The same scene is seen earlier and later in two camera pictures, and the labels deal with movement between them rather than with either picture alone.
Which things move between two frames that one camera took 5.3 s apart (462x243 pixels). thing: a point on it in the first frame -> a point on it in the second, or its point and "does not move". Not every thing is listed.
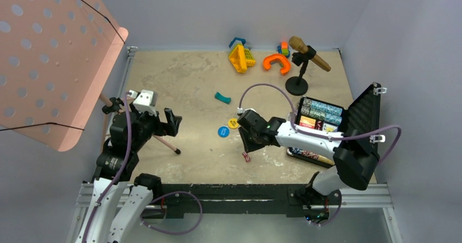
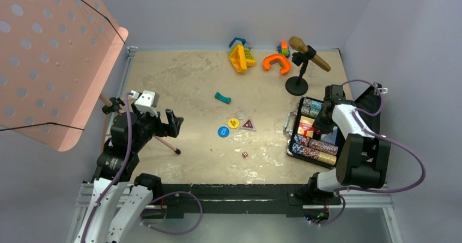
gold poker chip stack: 321,158 does not move
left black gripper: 169,127 does not move
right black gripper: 249,147 -> 324,128
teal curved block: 222,98 does not move
